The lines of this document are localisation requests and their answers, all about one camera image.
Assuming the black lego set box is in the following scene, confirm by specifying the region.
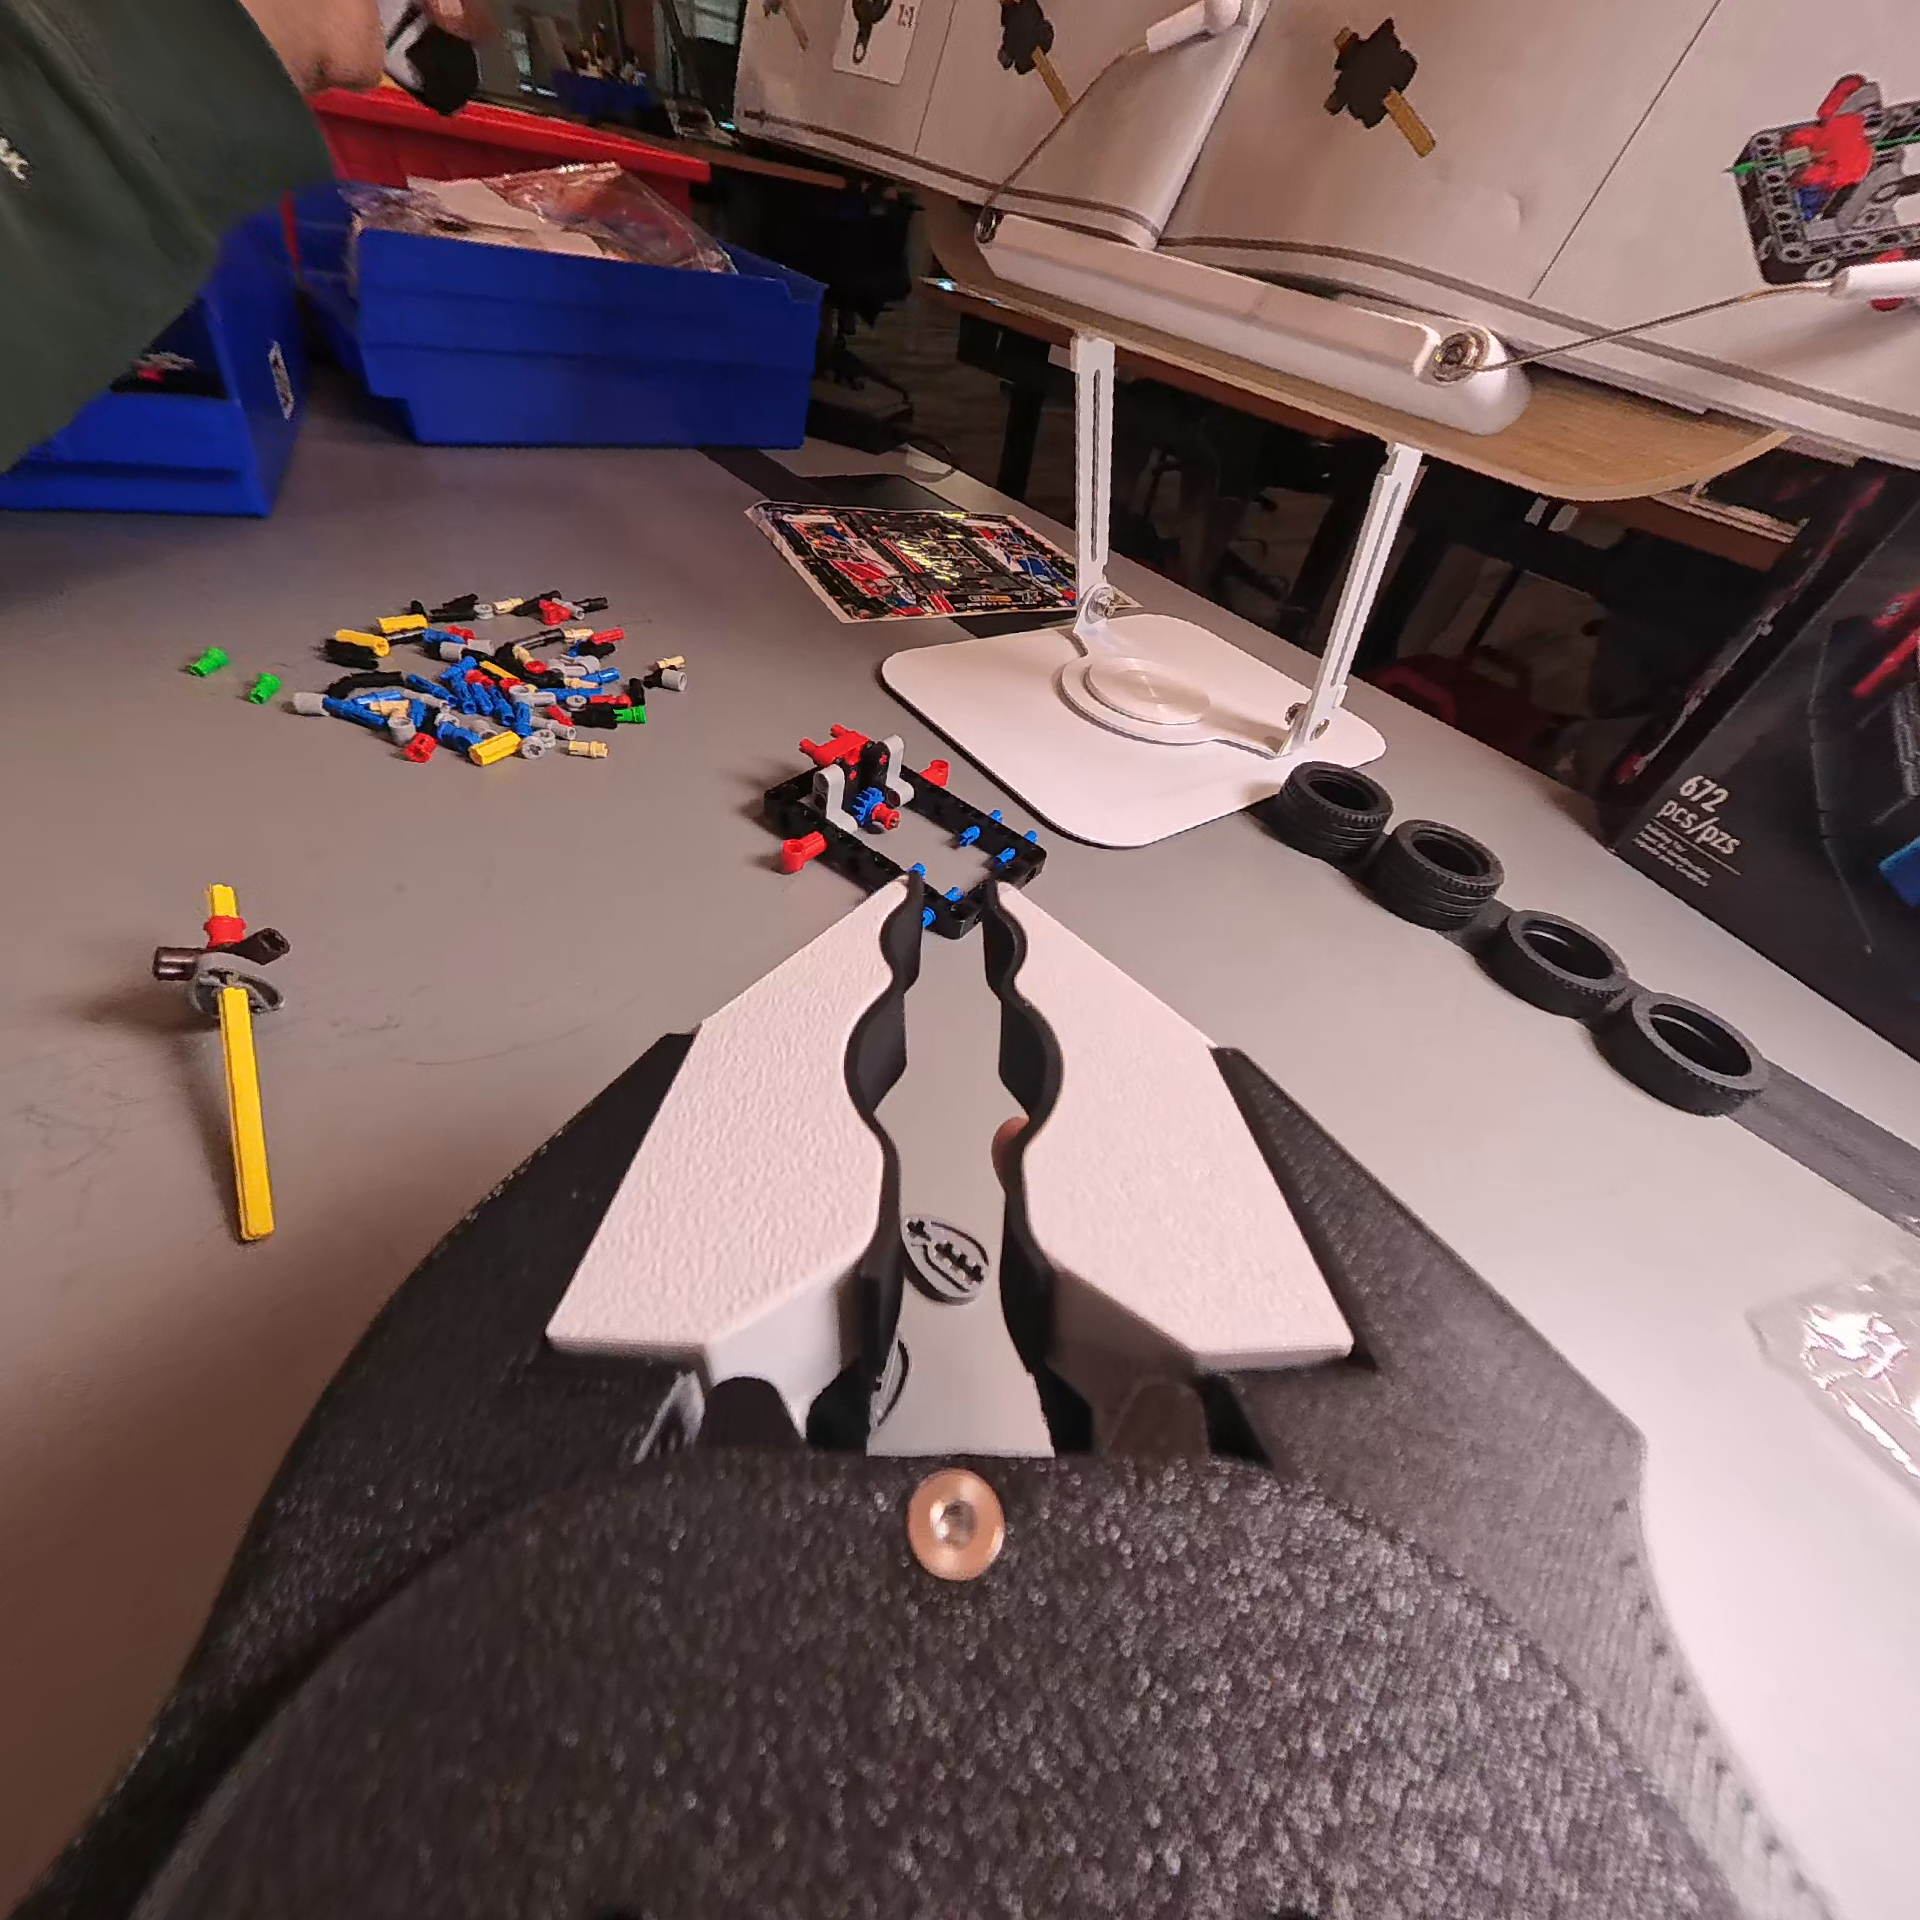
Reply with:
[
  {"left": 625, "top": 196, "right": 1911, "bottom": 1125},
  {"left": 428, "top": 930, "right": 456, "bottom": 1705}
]
[{"left": 1592, "top": 448, "right": 1920, "bottom": 1065}]

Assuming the plastic bag of lego parts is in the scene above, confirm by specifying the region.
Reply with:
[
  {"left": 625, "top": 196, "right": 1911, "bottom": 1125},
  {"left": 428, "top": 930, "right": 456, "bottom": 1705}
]
[{"left": 350, "top": 159, "right": 740, "bottom": 278}]

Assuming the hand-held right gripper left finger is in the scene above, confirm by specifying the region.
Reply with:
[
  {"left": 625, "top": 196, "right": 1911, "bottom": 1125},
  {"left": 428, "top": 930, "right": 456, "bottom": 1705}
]
[{"left": 543, "top": 879, "right": 924, "bottom": 1470}]

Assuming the clear plastic bag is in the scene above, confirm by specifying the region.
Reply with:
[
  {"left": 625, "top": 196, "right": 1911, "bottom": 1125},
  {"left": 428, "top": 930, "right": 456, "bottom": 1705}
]
[{"left": 1743, "top": 1228, "right": 1920, "bottom": 1512}]

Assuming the instruction booklet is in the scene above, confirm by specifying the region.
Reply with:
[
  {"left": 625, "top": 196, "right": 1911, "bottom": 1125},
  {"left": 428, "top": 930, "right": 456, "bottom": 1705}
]
[{"left": 735, "top": 0, "right": 1920, "bottom": 471}]

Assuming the red plastic bin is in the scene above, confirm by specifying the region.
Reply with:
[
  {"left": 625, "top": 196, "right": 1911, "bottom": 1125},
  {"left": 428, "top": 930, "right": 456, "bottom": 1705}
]
[{"left": 305, "top": 81, "right": 712, "bottom": 231}]

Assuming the person's left forearm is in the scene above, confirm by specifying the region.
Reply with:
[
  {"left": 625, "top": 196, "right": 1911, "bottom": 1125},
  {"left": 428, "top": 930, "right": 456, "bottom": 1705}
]
[{"left": 0, "top": 0, "right": 345, "bottom": 471}]

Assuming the white page holder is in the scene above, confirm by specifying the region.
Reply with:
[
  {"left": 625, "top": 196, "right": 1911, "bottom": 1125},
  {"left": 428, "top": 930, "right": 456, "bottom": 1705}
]
[
  {"left": 971, "top": 0, "right": 1249, "bottom": 244},
  {"left": 1431, "top": 252, "right": 1920, "bottom": 383}
]

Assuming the pile of small lego pieces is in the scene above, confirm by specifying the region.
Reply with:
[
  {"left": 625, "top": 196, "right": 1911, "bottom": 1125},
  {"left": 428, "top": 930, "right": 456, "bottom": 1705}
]
[{"left": 182, "top": 583, "right": 695, "bottom": 769}]

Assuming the blue plastic bin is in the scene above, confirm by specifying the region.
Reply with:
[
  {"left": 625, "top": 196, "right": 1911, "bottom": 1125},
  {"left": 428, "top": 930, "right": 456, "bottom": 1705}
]
[
  {"left": 0, "top": 188, "right": 312, "bottom": 518},
  {"left": 293, "top": 181, "right": 829, "bottom": 452}
]

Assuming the white book stand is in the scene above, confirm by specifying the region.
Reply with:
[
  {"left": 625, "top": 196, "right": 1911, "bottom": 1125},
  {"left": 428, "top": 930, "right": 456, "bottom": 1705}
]
[{"left": 880, "top": 191, "right": 1795, "bottom": 853}]

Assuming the yellow lego axle assembly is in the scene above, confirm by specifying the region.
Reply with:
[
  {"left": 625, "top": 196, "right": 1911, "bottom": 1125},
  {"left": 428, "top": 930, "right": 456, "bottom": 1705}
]
[{"left": 150, "top": 882, "right": 291, "bottom": 1242}]

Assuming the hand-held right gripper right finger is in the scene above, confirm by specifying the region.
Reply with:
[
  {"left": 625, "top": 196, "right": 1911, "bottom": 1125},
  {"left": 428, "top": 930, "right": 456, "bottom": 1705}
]
[{"left": 982, "top": 882, "right": 1360, "bottom": 1449}]

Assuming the black lego frame assembly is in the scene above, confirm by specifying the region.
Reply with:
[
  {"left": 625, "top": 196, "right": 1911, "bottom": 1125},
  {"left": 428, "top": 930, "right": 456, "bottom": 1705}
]
[{"left": 758, "top": 722, "right": 1052, "bottom": 943}]

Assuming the person's left hand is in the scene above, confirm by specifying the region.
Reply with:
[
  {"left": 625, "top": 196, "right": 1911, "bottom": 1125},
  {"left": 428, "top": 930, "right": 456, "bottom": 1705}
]
[{"left": 244, "top": 0, "right": 501, "bottom": 100}]

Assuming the colourful sticker sheet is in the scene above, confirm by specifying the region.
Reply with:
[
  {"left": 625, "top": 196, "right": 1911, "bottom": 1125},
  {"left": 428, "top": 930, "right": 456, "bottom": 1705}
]
[{"left": 744, "top": 497, "right": 1086, "bottom": 623}]

